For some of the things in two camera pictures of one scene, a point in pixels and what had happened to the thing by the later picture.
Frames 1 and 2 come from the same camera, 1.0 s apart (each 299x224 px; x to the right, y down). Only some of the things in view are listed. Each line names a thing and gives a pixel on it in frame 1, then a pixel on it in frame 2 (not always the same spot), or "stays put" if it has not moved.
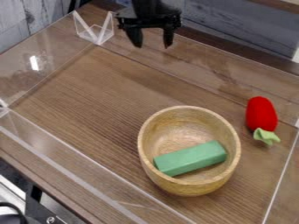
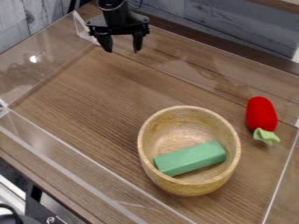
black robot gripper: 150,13 to 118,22
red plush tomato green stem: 262,119 stays put
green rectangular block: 189,158 stays put
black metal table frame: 42,210 stays put
